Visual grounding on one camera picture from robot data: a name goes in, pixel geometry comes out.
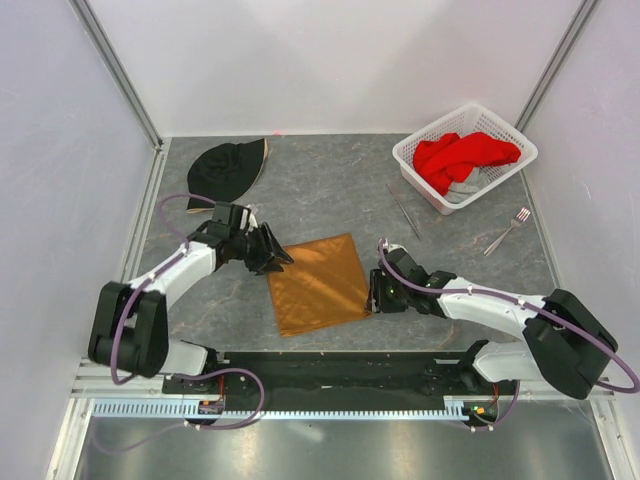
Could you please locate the red cloth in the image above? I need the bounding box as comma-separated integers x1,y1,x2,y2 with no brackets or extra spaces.
413,132,521,196

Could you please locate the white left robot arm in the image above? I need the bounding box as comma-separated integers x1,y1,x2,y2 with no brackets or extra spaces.
88,202,294,393

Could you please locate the silver fork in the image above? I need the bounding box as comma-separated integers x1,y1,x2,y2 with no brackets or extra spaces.
483,207,531,256

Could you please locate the slotted cable duct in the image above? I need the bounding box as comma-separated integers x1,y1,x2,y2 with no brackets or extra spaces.
93,398,499,421

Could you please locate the aluminium frame post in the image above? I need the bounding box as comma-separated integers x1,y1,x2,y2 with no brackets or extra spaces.
69,0,163,149
515,0,600,132

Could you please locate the aluminium front rail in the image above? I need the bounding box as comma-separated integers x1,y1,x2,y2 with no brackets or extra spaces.
73,360,610,400

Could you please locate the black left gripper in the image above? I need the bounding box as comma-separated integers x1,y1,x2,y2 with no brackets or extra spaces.
230,223,293,276

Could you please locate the grey cloth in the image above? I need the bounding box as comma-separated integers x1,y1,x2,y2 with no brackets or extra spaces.
444,168,491,204

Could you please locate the white plastic basket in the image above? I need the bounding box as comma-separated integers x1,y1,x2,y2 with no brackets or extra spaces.
392,103,538,215

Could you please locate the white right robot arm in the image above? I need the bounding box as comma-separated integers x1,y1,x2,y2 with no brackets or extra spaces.
367,241,618,400

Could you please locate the silver knife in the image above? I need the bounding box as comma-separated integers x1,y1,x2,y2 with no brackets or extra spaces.
385,182,422,240

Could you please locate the left aluminium frame post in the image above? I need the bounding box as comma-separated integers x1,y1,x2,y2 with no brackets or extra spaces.
69,0,163,149

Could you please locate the orange cloth napkin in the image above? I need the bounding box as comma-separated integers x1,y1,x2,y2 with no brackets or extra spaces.
269,233,370,337

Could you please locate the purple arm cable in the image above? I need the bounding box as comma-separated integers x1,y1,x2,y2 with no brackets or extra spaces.
377,238,640,434
92,193,266,454

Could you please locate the black bucket hat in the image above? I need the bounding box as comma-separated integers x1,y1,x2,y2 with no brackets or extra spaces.
187,138,268,213

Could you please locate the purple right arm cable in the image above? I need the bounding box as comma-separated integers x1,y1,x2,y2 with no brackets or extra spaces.
377,238,640,434

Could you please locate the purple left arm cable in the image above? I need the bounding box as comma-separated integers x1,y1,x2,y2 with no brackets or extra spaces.
92,193,266,454

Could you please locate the right aluminium frame post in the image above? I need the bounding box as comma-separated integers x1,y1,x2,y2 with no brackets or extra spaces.
515,0,600,132

